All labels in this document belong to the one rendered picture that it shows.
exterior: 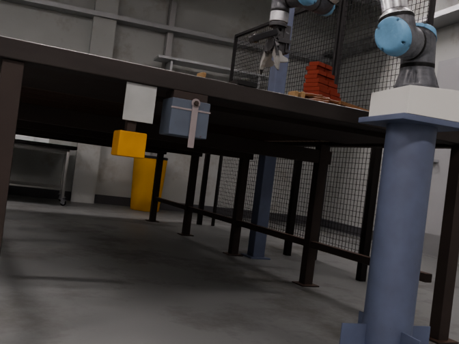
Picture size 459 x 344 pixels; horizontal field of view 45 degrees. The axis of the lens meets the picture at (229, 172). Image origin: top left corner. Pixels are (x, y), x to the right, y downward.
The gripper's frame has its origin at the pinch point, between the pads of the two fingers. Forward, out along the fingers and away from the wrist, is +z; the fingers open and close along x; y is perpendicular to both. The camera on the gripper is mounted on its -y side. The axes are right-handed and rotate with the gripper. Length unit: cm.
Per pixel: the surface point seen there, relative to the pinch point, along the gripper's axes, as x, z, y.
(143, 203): 506, 93, 92
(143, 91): -24, 19, -55
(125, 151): -27, 39, -59
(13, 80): -26, 23, -93
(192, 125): -27, 28, -38
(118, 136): -27, 35, -61
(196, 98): -24.7, 18.6, -36.7
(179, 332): -5, 103, -25
